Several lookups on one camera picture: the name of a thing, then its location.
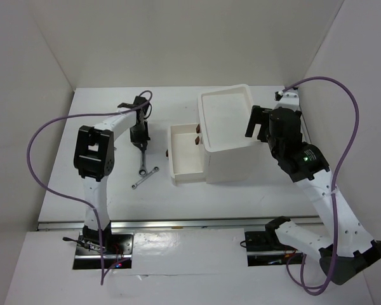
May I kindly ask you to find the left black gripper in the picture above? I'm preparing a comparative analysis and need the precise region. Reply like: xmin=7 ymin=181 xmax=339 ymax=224
xmin=129 ymin=120 xmax=150 ymax=149

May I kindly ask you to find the long silver ratchet wrench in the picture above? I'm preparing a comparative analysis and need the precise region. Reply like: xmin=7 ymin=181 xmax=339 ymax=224
xmin=138 ymin=148 xmax=148 ymax=177

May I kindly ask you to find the white bottom drawer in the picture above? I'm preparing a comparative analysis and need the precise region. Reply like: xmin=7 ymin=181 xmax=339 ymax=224
xmin=166 ymin=123 xmax=205 ymax=185

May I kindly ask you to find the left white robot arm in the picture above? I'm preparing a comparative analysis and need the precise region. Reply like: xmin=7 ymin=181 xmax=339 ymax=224
xmin=74 ymin=96 xmax=150 ymax=254

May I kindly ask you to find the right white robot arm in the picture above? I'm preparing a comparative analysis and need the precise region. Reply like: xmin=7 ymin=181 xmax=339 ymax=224
xmin=245 ymin=105 xmax=381 ymax=285

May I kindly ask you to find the short silver combination wrench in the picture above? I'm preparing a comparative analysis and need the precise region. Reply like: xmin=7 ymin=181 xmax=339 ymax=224
xmin=131 ymin=166 xmax=159 ymax=189

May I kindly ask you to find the white drawer cabinet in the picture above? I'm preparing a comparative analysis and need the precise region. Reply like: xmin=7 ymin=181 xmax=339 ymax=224
xmin=197 ymin=84 xmax=262 ymax=184

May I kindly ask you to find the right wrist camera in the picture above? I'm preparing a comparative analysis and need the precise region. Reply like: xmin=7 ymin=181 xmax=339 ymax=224
xmin=274 ymin=90 xmax=300 ymax=111

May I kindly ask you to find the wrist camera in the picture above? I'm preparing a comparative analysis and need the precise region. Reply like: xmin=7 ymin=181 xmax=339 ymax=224
xmin=133 ymin=95 xmax=150 ymax=109
xmin=274 ymin=90 xmax=300 ymax=111

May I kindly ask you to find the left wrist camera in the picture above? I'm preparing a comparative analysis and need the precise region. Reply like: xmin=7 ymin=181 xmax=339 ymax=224
xmin=133 ymin=95 xmax=150 ymax=109

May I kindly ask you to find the aluminium side rail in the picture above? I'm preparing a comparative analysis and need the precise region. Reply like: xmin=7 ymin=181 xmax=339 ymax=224
xmin=288 ymin=86 xmax=311 ymax=143

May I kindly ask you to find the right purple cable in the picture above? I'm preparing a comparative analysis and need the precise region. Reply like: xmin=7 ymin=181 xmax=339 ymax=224
xmin=274 ymin=76 xmax=359 ymax=295

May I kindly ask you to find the aluminium front rail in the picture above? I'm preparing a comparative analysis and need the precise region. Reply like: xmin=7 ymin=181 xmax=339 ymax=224
xmin=37 ymin=217 xmax=273 ymax=232

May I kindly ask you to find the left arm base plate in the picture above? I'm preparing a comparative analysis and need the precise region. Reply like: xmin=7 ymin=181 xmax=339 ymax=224
xmin=62 ymin=233 xmax=134 ymax=270

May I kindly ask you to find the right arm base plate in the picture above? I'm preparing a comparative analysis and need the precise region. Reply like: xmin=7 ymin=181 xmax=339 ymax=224
xmin=239 ymin=231 xmax=302 ymax=267

